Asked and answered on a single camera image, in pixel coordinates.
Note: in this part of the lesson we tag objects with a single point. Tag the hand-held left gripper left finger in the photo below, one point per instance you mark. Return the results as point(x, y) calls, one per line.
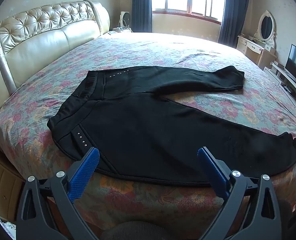
point(85, 170)

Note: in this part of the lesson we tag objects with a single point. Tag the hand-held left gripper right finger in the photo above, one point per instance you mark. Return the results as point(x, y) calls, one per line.
point(213, 170)

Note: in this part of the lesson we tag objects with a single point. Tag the black pants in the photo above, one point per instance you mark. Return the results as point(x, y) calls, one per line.
point(150, 130)

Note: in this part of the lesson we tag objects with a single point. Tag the white television stand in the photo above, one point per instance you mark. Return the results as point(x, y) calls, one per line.
point(288, 85)

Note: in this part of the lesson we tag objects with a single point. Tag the white dressing table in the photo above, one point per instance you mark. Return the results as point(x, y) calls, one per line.
point(254, 48)

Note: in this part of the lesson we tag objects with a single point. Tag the bed with floral sheet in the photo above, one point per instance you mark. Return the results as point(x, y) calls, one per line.
point(188, 52)

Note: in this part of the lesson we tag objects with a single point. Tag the cream tufted leather headboard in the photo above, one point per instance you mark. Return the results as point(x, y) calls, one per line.
point(37, 45)

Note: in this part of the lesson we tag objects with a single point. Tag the white bedside table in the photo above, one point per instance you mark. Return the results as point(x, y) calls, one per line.
point(119, 30)

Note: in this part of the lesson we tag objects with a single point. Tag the dark blue curtain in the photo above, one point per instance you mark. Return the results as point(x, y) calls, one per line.
point(229, 12)
point(141, 5)

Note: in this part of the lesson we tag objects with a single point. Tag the white fan heater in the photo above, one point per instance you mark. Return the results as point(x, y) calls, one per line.
point(124, 19)

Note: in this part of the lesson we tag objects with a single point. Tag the cream padded bed frame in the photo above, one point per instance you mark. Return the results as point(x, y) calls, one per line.
point(2, 185)

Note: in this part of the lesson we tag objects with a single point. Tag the oval mirror with white frame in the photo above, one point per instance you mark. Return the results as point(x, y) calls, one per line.
point(266, 27)

